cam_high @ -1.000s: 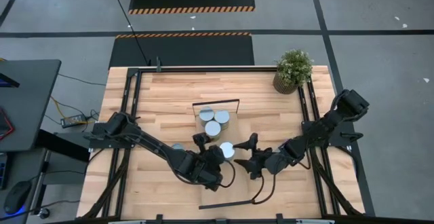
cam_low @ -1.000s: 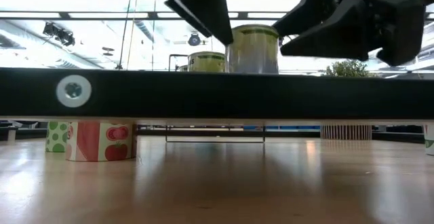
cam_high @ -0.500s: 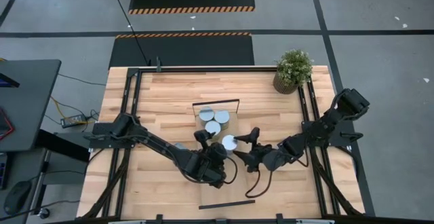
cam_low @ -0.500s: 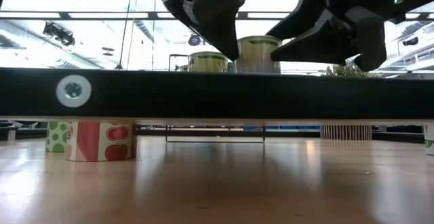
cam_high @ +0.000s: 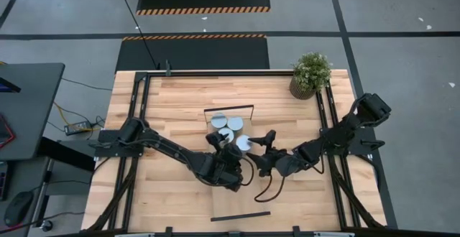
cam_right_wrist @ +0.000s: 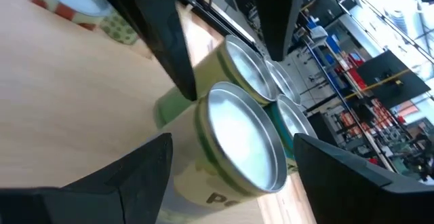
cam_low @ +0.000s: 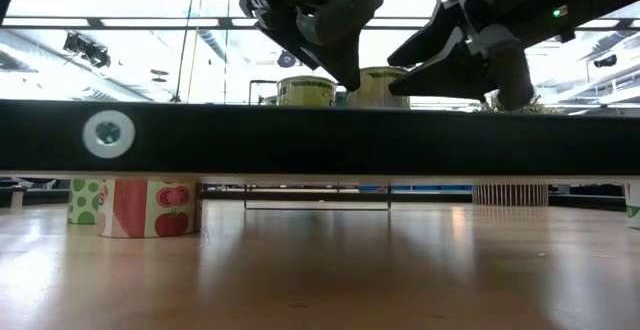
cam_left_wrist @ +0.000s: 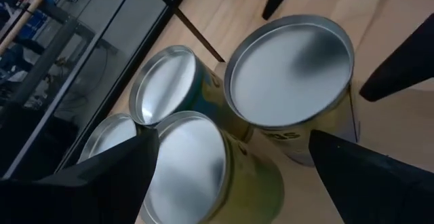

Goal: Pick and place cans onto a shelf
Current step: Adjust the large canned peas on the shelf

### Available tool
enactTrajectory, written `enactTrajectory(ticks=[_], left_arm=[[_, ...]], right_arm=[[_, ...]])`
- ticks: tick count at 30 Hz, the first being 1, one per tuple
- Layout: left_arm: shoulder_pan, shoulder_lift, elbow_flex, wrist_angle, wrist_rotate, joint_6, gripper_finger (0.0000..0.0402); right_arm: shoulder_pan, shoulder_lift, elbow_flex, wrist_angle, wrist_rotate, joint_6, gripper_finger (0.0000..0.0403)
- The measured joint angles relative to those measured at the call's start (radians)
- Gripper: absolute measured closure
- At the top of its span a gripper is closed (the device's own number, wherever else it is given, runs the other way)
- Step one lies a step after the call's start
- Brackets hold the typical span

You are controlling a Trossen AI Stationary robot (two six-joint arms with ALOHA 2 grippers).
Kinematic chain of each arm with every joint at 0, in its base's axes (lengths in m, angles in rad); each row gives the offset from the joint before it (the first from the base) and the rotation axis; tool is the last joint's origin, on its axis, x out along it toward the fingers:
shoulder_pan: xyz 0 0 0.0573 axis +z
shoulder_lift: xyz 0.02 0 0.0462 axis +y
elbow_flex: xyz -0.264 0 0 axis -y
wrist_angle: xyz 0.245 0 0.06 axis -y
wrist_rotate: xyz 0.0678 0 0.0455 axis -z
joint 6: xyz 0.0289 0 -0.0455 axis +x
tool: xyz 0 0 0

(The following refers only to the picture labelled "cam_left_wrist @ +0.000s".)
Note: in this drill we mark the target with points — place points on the grey metal post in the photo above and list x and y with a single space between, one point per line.
44 61

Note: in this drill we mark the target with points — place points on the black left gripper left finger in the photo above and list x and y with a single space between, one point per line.
84 197

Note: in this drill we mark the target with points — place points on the yellow-green labelled can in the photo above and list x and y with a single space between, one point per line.
291 74

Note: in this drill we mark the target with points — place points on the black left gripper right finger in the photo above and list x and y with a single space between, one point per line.
379 190

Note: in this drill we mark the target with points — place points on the yellow can green band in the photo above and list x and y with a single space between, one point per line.
162 85

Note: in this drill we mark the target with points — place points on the tomato print can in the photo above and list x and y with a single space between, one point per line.
190 169

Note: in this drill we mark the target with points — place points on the green dotted can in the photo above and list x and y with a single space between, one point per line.
108 135

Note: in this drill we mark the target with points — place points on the blue storage crate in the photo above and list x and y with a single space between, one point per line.
34 25

